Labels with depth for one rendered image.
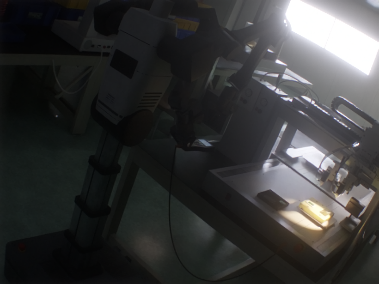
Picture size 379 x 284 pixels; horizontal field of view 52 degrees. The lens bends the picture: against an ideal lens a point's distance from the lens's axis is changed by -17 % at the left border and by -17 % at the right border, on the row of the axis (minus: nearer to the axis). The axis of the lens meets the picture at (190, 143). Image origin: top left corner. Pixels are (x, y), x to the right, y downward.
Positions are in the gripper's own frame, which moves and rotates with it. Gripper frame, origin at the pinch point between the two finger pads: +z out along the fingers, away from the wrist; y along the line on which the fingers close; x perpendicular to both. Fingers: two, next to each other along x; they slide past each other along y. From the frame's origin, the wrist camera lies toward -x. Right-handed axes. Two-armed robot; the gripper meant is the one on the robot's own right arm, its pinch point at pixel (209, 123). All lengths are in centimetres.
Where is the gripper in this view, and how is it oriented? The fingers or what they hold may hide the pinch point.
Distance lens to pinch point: 217.7
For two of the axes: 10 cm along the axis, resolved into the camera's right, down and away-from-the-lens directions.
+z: -5.3, 8.3, 1.5
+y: -6.4, -5.1, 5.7
